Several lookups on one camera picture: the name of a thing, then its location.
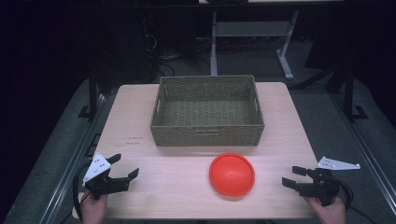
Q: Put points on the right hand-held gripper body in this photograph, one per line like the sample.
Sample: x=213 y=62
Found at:
x=323 y=183

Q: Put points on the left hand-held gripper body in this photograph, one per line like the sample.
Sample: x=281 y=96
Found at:
x=99 y=168

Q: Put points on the person's right hand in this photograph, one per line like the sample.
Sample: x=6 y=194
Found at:
x=330 y=214

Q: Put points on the person's left hand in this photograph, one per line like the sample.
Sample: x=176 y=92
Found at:
x=93 y=209

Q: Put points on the red round plate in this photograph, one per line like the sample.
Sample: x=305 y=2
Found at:
x=232 y=174

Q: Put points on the black metal stand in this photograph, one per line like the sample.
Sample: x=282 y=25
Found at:
x=92 y=93
x=349 y=93

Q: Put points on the green woven basket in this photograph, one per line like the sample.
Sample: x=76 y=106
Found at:
x=205 y=137

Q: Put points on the dark computer tower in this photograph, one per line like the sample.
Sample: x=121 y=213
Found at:
x=127 y=46

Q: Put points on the aluminium floor rail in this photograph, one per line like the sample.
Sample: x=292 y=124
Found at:
x=364 y=149
x=67 y=174

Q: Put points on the grey metal desk frame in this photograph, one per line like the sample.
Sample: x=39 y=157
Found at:
x=249 y=28

